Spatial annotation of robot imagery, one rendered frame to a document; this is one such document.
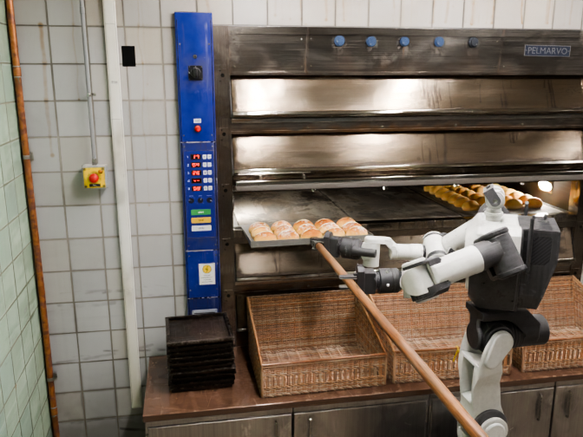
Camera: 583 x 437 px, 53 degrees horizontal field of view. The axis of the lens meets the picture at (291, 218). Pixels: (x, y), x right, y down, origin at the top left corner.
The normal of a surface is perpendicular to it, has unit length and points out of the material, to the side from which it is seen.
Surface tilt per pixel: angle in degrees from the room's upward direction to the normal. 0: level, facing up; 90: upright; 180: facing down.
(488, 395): 90
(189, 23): 90
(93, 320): 90
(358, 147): 70
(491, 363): 90
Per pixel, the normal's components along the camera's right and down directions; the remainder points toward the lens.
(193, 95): 0.18, 0.24
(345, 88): 0.17, -0.11
